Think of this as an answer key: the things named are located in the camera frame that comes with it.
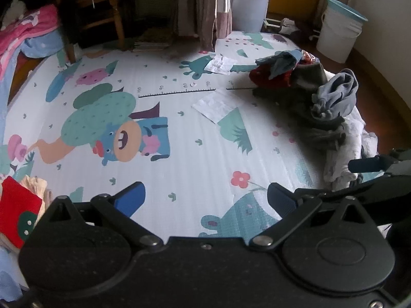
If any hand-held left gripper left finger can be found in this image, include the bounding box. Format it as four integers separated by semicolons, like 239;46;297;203
45;181;164;251

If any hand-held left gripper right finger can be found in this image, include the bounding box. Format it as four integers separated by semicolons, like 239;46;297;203
249;183;375;251

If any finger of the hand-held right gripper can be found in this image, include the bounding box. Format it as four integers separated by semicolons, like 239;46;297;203
348;155;396;174
294;178;387;202

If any white floral garment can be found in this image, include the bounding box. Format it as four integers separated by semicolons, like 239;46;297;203
323;107;379;191

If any grey folded sweatshirt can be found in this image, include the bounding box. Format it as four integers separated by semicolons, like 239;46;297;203
310;68;359;122

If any beige cloth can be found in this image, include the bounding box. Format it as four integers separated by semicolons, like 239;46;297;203
0;176;53;254

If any red cloth with green print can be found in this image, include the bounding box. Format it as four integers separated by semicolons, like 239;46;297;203
0;176;44;249

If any flat white paper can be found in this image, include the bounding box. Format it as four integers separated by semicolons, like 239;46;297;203
192;89;240;124

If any red garment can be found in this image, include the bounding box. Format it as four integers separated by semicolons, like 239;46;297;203
250;51;322;89

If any patterned dark cloth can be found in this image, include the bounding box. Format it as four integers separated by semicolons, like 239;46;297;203
297;51;322;66

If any blue denim garment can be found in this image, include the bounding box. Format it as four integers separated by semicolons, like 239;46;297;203
255;50;304;81

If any white bucket with teal rim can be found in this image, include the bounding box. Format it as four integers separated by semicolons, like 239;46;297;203
316;0;368;64

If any crumpled white paper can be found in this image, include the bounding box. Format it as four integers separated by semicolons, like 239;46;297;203
204;55;233;75

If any white paper scrap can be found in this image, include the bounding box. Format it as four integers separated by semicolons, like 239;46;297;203
72;43;106;60

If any stack of books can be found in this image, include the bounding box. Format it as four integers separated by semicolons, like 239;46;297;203
132;27;175;53

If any white low rack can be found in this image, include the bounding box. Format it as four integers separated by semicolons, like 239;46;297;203
263;17;301;36

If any white plant bucket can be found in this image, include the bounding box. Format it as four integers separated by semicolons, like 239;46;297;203
229;0;273;33

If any wooden chair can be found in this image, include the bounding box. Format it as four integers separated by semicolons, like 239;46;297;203
48;0;135;63

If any pink blanket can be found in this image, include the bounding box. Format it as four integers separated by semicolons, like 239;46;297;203
0;5;60;81

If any pale curtain with pink hem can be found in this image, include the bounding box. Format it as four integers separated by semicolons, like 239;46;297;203
176;0;233;52

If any white plush toy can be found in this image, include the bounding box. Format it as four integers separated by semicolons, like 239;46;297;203
2;0;28;28

